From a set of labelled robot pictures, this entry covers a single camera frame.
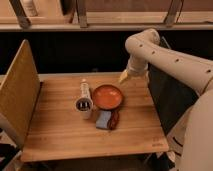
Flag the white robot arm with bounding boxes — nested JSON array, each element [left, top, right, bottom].
[[119, 28, 213, 171]]

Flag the orange ceramic bowl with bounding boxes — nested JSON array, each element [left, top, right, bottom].
[[92, 85, 123, 110]]

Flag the blue sponge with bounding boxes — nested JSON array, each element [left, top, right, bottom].
[[96, 110, 111, 129]]

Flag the wooden shelf rail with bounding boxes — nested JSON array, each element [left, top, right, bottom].
[[0, 0, 213, 33]]

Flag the dark right side panel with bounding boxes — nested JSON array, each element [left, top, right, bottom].
[[148, 65, 198, 134]]

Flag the left wooden side panel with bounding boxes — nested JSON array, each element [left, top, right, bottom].
[[0, 40, 40, 148]]

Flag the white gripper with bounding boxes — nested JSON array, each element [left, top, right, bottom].
[[119, 59, 148, 84]]

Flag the dark red brown object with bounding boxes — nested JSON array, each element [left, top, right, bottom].
[[109, 110, 119, 130]]

